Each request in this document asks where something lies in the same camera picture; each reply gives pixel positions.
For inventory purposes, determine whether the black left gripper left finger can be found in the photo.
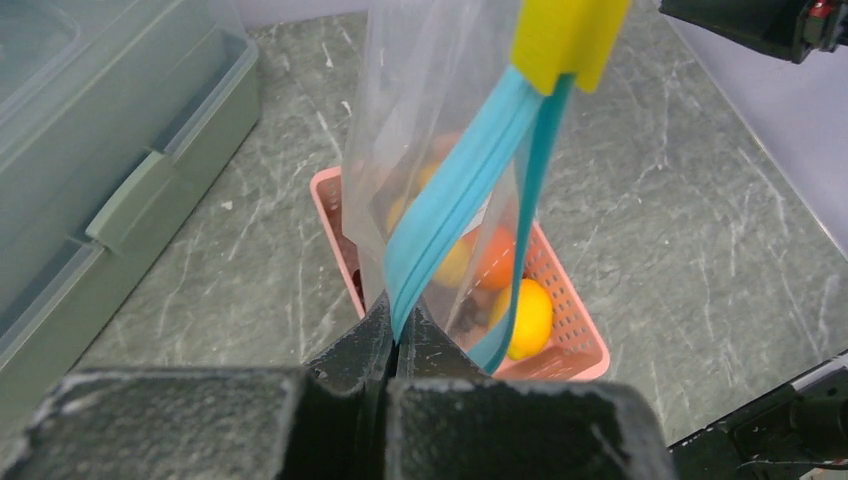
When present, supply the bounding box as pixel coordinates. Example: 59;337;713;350
1;298;393;479

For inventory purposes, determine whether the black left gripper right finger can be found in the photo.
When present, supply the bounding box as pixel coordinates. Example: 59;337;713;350
385;305;676;479

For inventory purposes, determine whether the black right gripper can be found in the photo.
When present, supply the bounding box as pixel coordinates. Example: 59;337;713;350
659;0;847;64

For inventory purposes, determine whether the clear zip top bag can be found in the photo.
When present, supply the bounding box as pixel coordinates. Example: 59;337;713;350
341;0;634;376

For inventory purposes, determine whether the yellow mango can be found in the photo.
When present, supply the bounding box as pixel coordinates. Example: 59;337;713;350
385;162;472;288

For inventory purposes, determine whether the dark purple grape bunch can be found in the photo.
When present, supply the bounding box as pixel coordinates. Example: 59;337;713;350
448;291;495;350

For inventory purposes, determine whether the yellow lemon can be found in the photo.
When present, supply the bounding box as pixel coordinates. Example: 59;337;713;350
484;278;554;361

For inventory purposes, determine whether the pink plastic basket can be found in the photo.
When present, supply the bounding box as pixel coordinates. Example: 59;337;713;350
310;167;610;381

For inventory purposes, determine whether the orange fruit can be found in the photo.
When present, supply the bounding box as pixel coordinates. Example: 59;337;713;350
463;226;515;291

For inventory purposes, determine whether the grey green storage box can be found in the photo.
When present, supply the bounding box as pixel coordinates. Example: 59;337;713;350
1;1;259;432

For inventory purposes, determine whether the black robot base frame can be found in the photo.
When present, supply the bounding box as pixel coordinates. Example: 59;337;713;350
669;351;847;479

